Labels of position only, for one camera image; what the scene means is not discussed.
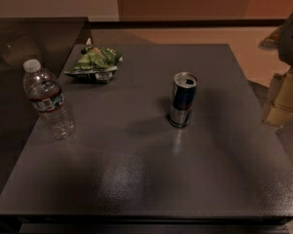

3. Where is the clear plastic water bottle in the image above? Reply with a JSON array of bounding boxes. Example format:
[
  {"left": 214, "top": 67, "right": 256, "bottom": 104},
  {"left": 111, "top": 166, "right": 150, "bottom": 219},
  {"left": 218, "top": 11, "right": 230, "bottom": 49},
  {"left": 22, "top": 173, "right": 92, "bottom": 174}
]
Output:
[{"left": 22, "top": 58, "right": 74, "bottom": 139}]

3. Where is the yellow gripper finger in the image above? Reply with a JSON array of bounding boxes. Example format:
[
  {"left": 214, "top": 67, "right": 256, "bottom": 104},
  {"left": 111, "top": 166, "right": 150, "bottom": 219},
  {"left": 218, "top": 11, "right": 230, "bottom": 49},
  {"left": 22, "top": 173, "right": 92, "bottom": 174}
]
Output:
[{"left": 259, "top": 26, "right": 282, "bottom": 50}]

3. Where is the green chip bag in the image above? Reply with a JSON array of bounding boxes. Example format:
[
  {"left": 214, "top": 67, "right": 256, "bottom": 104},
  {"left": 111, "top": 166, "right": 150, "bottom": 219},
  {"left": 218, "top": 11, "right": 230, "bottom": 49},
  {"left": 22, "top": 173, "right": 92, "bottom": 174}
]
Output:
[{"left": 64, "top": 45, "right": 123, "bottom": 84}]

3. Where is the blue silver redbull can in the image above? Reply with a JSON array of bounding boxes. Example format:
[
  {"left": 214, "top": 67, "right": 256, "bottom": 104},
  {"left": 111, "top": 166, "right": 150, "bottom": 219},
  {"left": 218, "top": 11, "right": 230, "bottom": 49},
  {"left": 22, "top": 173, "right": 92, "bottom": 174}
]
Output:
[{"left": 169, "top": 72, "right": 197, "bottom": 128}]

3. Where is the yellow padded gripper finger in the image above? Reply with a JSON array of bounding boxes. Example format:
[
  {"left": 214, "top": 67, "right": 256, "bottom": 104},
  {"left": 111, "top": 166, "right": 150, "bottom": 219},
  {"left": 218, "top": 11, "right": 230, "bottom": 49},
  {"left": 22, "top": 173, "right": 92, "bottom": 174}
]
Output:
[{"left": 263, "top": 66, "right": 293, "bottom": 127}]

